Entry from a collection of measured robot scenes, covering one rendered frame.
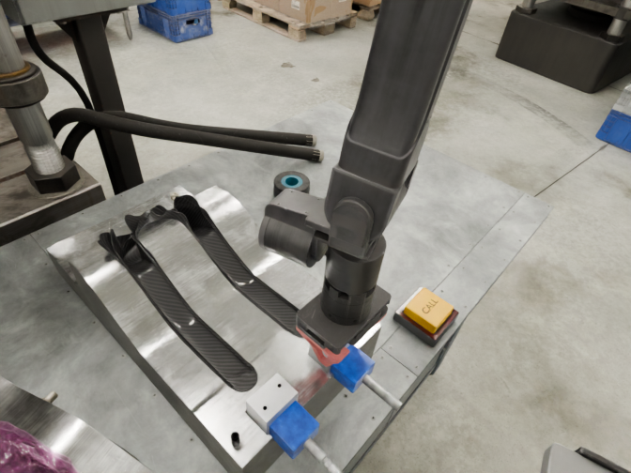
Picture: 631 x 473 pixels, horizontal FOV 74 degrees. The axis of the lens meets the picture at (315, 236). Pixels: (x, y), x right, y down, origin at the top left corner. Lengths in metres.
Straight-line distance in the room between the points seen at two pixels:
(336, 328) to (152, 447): 0.30
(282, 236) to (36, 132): 0.68
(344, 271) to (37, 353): 0.52
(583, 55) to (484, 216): 3.33
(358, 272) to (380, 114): 0.16
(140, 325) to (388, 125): 0.44
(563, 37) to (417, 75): 4.01
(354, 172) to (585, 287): 1.98
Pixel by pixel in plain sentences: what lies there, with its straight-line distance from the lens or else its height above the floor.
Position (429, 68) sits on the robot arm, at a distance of 0.31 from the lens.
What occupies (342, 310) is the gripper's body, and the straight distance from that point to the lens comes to 0.45.
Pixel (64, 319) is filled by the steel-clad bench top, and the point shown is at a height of 0.80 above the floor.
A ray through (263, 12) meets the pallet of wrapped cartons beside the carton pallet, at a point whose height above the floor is 0.13.
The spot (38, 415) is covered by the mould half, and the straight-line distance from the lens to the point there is 0.61.
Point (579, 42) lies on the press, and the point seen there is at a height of 0.34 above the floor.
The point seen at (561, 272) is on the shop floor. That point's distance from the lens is 2.27.
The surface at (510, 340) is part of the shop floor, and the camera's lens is 1.88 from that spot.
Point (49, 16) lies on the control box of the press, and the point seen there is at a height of 1.08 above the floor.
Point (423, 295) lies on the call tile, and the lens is 0.75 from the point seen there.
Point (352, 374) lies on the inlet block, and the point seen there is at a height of 0.90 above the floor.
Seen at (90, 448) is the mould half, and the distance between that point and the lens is 0.57.
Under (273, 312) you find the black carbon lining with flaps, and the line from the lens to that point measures 0.63.
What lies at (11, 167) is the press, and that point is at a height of 0.79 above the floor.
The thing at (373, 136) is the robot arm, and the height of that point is 1.23.
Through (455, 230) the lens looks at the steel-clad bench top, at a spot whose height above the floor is 0.80.
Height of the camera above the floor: 1.39
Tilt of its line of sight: 44 degrees down
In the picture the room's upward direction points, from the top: 6 degrees clockwise
